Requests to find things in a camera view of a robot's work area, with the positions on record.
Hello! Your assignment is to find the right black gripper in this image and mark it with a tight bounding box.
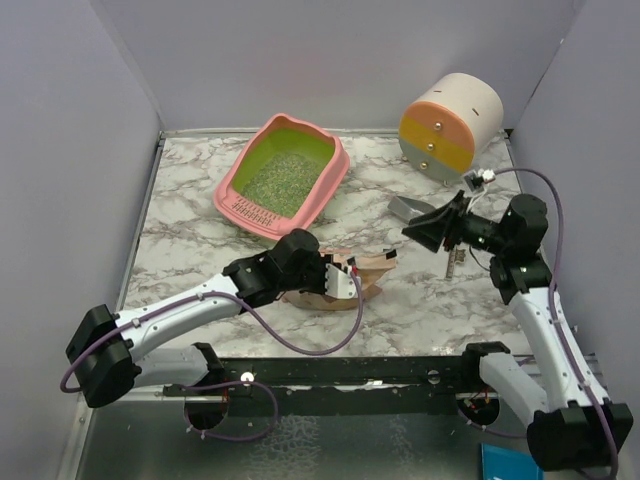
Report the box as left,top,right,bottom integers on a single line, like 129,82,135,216
404,189,510,253

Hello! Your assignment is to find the grey metal scoop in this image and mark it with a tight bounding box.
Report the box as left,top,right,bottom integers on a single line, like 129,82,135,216
387,195,436,224

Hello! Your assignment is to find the peach cat litter bag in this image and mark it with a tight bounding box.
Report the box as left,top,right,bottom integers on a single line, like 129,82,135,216
281,249,397,311

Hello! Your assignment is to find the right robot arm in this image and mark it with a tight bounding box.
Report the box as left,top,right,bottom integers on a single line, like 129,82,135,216
402,192,634,471

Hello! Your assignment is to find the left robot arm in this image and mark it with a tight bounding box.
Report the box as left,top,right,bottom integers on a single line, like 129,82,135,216
60,229,358,408

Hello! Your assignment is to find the green cat litter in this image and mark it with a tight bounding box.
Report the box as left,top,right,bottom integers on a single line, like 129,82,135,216
241,152,325,218

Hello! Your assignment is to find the pink green litter box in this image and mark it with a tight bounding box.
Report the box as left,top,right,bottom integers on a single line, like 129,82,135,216
213,113,350,240

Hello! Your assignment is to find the round cream drawer cabinet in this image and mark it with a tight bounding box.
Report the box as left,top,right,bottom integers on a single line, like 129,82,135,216
398,73,504,183

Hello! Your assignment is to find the blue card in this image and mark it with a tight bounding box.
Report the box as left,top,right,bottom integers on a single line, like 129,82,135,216
481,443,544,480

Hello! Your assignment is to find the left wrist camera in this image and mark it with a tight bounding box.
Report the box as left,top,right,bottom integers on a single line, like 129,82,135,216
324,263,361,300

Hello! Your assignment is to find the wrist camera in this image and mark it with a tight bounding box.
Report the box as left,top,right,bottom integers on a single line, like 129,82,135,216
324,263,361,300
462,169,496,194

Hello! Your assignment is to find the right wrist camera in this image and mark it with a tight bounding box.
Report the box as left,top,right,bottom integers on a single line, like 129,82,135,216
462,169,496,194

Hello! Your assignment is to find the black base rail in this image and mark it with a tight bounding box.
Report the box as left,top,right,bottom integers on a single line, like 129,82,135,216
163,356,497,417

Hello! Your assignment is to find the aluminium extrusion rail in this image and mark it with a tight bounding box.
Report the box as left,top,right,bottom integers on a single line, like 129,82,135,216
519,352,609,391

